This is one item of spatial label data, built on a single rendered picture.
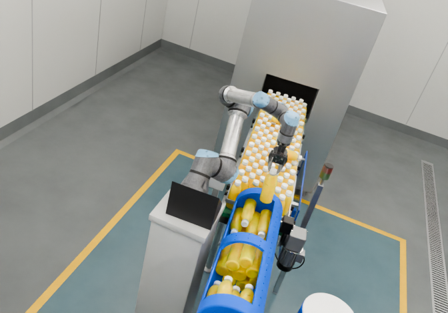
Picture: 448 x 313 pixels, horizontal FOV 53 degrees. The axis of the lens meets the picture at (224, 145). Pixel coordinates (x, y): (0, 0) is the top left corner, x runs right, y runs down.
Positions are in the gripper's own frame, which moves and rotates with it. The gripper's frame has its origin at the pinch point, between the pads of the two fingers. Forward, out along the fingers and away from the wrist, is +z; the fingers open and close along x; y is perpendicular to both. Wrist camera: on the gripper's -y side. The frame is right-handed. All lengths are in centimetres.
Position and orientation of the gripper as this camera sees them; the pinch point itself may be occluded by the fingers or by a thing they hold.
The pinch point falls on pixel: (273, 169)
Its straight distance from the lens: 239.7
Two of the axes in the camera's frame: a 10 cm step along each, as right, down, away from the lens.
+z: -2.2, 8.2, 5.3
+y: -2.2, 4.8, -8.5
